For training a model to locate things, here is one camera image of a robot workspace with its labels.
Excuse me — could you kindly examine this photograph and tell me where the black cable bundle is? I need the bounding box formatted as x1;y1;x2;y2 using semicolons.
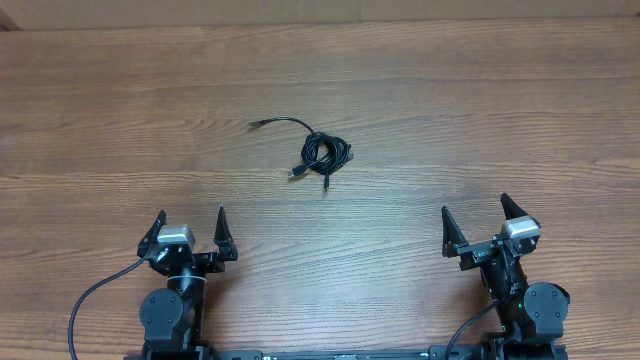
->
247;116;355;192

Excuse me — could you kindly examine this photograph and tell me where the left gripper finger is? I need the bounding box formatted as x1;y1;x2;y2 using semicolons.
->
137;210;167;258
213;205;238;261

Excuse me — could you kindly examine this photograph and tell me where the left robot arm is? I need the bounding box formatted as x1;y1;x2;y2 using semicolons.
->
137;207;238;360

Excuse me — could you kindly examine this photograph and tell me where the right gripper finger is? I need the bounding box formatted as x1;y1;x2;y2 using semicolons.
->
441;206;469;258
500;193;528;220

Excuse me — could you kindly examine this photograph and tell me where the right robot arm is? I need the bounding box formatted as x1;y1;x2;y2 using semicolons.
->
441;193;570;360

